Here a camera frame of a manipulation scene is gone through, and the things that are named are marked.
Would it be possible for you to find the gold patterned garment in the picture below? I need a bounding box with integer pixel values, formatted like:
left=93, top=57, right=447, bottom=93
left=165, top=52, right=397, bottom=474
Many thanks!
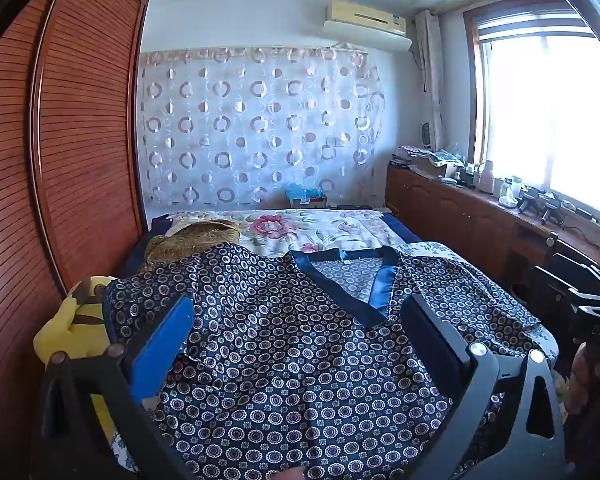
left=145, top=219, right=241, bottom=266

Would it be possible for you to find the wall air conditioner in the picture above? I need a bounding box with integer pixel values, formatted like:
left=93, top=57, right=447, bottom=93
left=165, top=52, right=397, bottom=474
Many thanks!
left=323, top=0, right=412, bottom=52

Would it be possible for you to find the sheer circle-patterned curtain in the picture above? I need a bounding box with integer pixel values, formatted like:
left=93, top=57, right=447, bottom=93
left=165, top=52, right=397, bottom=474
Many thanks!
left=139, top=46, right=387, bottom=206

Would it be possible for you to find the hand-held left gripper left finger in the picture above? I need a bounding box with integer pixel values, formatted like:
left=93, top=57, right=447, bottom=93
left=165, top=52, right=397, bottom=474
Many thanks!
left=40, top=294, right=196, bottom=480

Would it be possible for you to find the white plastic bottle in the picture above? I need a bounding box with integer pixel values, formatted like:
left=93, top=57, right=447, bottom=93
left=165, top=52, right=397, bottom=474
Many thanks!
left=477, top=160, right=496, bottom=196

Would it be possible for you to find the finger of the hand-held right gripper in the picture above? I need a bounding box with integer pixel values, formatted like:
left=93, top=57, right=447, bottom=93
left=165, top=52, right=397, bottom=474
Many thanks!
left=530, top=251, right=600, bottom=306

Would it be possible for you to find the bundled pale window curtain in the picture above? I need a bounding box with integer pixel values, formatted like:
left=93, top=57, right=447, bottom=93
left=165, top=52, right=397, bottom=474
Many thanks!
left=414, top=9, right=443, bottom=150

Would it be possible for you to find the clutter pile on cabinet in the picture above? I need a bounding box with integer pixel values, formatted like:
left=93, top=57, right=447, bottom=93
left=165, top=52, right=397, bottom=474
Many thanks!
left=390, top=144, right=473, bottom=183

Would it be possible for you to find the navy patterned pajama top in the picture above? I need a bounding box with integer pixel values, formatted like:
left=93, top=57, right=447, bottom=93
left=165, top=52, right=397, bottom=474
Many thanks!
left=102, top=242, right=541, bottom=480

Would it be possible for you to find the blue floral bedsheet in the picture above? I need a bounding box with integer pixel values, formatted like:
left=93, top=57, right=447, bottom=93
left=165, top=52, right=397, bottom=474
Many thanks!
left=397, top=240, right=561, bottom=376

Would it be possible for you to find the wooden side cabinet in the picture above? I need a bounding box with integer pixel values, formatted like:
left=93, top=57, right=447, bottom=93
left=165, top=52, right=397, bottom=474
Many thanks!
left=385, top=162, right=600, bottom=301

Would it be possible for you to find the person's right hand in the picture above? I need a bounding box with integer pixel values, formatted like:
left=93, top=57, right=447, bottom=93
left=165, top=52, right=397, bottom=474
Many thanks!
left=564, top=341, right=600, bottom=417

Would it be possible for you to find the yellow plush toy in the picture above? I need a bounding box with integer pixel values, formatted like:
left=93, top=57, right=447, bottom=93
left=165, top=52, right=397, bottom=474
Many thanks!
left=34, top=276, right=118, bottom=441

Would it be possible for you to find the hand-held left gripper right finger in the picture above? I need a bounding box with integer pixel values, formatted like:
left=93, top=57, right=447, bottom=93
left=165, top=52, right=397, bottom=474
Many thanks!
left=402, top=292, right=566, bottom=480

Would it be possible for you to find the wooden framed window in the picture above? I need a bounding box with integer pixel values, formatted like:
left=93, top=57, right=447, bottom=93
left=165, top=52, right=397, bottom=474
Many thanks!
left=462, top=0, right=600, bottom=233

